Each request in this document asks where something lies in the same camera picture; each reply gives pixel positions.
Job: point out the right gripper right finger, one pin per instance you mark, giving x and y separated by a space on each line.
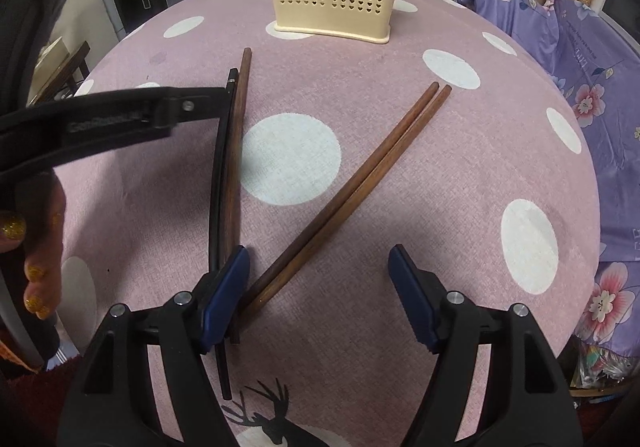
526 400

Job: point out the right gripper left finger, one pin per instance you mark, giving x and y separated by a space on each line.
111 401

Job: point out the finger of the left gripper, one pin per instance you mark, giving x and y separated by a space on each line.
48 135

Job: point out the brown wooden chopstick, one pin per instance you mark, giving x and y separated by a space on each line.
343 194
231 208
249 310

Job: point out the black chopstick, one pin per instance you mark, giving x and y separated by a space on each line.
215 203

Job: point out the person's left hand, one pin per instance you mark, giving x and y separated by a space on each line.
37 223

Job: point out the dark wooden chair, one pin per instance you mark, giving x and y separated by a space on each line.
63 76

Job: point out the pink polka dot tablecloth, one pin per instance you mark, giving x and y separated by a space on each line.
496 195

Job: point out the purple floral cloth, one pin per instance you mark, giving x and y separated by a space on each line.
597 73

